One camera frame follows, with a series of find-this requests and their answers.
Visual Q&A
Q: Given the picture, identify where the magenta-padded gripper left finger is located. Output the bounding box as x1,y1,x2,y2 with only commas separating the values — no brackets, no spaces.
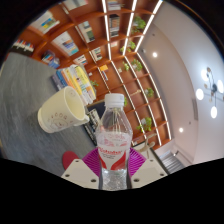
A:
60,147,101,190

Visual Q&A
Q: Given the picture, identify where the grey curtain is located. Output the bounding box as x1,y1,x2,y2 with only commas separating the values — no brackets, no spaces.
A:
159,149,185,175

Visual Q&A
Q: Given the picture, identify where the flat round red coaster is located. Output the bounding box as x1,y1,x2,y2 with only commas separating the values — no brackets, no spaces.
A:
61,150,81,170

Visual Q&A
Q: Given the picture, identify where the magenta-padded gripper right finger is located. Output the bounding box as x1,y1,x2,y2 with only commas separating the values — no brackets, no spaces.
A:
127,147,168,190

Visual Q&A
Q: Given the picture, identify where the stack of colourful books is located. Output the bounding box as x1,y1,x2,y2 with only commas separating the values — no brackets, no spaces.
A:
51,63,98,106

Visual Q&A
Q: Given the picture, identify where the clear plastic water bottle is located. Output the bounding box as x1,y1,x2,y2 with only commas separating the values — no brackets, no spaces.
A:
95,93,134,191

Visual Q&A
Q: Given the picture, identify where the branched ceiling lamp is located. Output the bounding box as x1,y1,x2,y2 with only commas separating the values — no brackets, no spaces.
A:
195,66,224,120

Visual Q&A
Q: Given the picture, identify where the stack of dark books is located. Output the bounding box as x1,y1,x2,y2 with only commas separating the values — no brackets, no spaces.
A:
83,108,101,146

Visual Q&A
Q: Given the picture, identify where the wooden wall shelf unit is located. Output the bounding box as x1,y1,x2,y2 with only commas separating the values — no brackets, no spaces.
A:
9,0,173,151

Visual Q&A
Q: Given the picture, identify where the cream ceramic mug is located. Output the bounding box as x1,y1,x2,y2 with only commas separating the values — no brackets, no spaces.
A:
37,85,90,134

